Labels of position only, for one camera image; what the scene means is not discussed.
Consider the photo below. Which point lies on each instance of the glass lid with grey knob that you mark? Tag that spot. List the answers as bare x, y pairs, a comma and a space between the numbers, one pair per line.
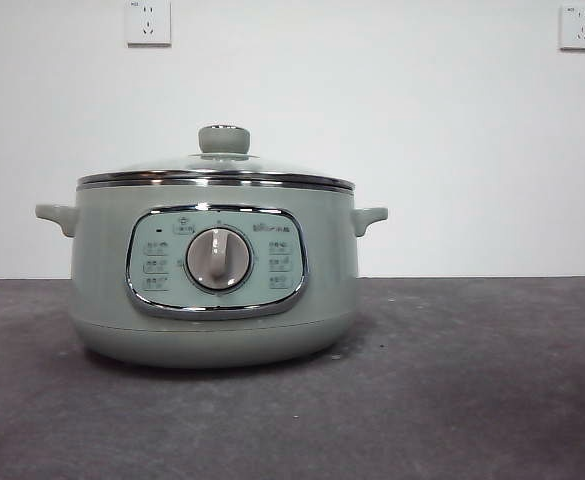
224, 140

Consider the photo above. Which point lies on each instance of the pale green electric pot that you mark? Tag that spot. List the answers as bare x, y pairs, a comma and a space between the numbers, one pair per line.
102, 260

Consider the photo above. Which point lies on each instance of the white wall socket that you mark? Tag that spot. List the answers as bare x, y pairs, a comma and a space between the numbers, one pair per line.
148, 22
580, 27

